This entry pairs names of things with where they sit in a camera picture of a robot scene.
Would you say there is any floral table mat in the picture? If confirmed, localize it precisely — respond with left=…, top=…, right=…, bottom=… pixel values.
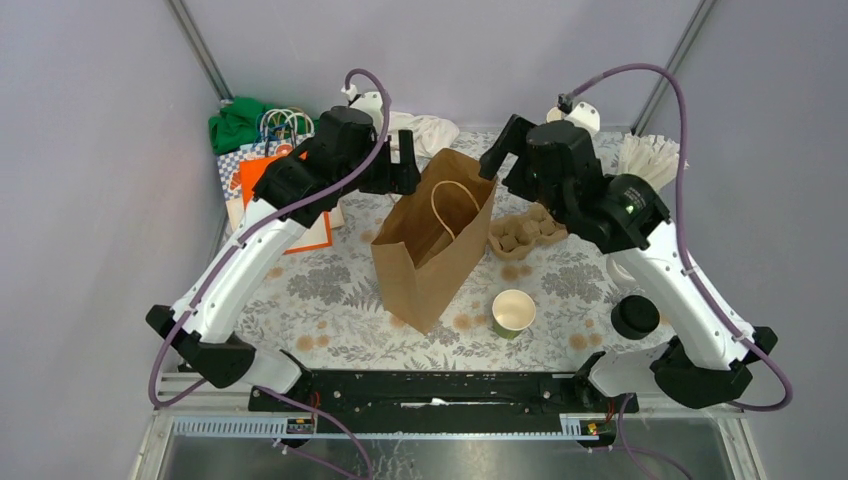
left=188, top=129, right=690, bottom=374

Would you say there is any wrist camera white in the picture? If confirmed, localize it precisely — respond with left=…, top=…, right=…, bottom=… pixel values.
left=546, top=101, right=601, bottom=138
left=341, top=84, right=384, bottom=132

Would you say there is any orange paper bag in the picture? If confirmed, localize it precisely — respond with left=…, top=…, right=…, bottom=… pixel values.
left=239, top=150, right=335, bottom=256

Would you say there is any blue checkered paper bag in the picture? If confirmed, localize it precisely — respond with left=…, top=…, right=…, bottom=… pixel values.
left=216, top=131, right=346, bottom=233

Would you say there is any white slotted cable duct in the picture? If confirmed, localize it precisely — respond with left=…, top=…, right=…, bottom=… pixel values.
left=172, top=415, right=615, bottom=441

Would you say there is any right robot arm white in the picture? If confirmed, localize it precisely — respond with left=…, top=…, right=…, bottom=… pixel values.
left=480, top=115, right=777, bottom=412

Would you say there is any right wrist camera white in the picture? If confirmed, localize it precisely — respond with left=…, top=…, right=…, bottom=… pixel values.
left=546, top=101, right=601, bottom=138

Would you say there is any green paper cup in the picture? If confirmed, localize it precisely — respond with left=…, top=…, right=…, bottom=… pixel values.
left=492, top=289, right=536, bottom=340

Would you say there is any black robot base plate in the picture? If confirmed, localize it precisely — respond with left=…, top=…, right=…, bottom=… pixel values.
left=248, top=352, right=641, bottom=437

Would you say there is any black cup lids stack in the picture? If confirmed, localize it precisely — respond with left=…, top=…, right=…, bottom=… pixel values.
left=610, top=295, right=661, bottom=340

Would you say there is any white wrapped straws bundle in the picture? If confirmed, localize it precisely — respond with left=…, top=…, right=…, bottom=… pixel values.
left=617, top=133, right=681, bottom=192

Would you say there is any green cloth bag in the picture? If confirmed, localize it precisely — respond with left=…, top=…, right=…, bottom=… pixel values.
left=207, top=97, right=319, bottom=155

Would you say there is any purple cable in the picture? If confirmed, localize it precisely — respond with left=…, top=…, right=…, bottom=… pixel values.
left=557, top=62, right=795, bottom=413
left=146, top=68, right=393, bottom=478

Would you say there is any brown pulp cup carrier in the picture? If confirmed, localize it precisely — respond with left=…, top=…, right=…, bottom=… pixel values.
left=488, top=203, right=569, bottom=261

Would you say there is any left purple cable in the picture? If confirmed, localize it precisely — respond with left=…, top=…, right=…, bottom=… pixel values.
left=146, top=68, right=393, bottom=478

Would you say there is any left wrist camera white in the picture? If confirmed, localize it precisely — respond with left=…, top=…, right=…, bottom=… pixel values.
left=341, top=84, right=384, bottom=132

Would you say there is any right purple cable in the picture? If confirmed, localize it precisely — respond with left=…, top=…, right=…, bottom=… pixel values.
left=557, top=62, right=795, bottom=413

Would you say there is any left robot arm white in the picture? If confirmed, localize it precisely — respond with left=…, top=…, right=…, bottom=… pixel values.
left=145, top=106, right=421, bottom=411

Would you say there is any brown paper bag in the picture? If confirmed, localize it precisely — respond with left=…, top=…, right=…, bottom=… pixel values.
left=371, top=148, right=496, bottom=335

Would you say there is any white cloth bag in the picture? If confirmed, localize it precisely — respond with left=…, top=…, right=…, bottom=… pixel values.
left=389, top=111, right=460, bottom=158

